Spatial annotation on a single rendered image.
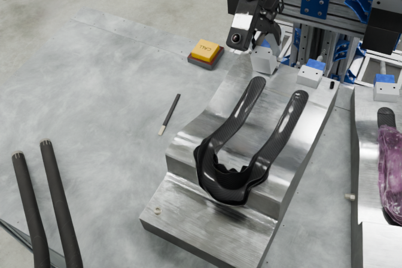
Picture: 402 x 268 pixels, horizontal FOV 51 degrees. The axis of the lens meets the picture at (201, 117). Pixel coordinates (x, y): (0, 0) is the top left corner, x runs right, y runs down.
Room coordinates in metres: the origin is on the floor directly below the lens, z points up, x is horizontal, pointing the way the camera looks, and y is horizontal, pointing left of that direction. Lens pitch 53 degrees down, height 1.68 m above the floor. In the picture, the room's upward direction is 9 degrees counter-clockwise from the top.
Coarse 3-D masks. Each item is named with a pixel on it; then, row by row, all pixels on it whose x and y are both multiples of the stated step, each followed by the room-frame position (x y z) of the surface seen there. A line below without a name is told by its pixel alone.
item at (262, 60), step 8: (264, 40) 0.77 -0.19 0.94; (256, 48) 0.74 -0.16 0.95; (264, 48) 0.73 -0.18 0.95; (256, 56) 0.71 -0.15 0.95; (264, 56) 0.71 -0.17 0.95; (272, 56) 0.71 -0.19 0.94; (256, 64) 0.71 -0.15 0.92; (264, 64) 0.70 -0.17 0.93; (272, 64) 0.70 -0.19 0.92; (264, 72) 0.70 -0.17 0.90; (272, 72) 0.70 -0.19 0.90
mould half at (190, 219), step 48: (240, 96) 0.65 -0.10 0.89; (288, 96) 0.62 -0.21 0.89; (336, 96) 0.64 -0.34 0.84; (192, 144) 0.50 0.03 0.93; (240, 144) 0.49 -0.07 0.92; (288, 144) 0.49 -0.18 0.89; (192, 192) 0.43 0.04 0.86; (288, 192) 0.37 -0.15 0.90; (192, 240) 0.32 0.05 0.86; (240, 240) 0.31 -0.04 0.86
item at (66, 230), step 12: (48, 144) 0.64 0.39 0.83; (48, 156) 0.59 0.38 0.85; (48, 168) 0.55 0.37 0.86; (48, 180) 0.51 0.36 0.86; (60, 180) 0.51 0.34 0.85; (60, 192) 0.47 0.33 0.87; (60, 204) 0.43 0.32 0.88; (60, 216) 0.40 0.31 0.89; (60, 228) 0.37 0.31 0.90; (72, 228) 0.37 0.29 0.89; (72, 240) 0.34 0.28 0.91
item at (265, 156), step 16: (256, 80) 0.69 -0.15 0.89; (256, 96) 0.64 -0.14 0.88; (304, 96) 0.62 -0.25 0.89; (240, 112) 0.60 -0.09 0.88; (288, 112) 0.58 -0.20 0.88; (224, 128) 0.56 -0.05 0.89; (288, 128) 0.54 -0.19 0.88; (208, 144) 0.50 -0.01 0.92; (272, 144) 0.50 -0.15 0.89; (208, 160) 0.48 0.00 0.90; (256, 160) 0.45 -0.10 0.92; (272, 160) 0.44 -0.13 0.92; (208, 176) 0.45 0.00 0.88; (224, 176) 0.42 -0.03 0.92; (240, 176) 0.41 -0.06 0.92; (256, 176) 0.42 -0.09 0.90; (208, 192) 0.40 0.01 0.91; (224, 192) 0.41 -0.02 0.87; (240, 192) 0.40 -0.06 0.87
